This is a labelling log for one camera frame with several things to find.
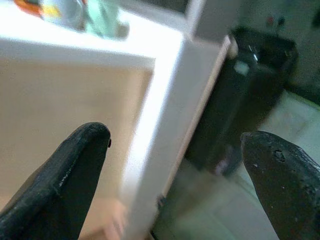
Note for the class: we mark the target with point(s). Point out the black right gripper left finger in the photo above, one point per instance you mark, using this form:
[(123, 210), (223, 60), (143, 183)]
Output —
[(50, 190)]

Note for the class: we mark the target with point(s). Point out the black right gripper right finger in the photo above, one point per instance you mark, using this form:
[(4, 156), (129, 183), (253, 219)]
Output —
[(287, 187)]

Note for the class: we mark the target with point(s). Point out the black bin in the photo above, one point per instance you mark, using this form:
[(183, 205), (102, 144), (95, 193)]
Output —
[(237, 105)]

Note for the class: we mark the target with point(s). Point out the white beige kitchen cabinet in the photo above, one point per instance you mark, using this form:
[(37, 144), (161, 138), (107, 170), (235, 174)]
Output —
[(75, 87)]

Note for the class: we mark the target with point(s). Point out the pale green translucent item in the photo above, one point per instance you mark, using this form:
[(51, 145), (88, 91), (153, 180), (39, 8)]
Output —
[(105, 17)]

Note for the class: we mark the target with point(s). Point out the orange yellow packet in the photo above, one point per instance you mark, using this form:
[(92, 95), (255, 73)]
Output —
[(47, 8)]

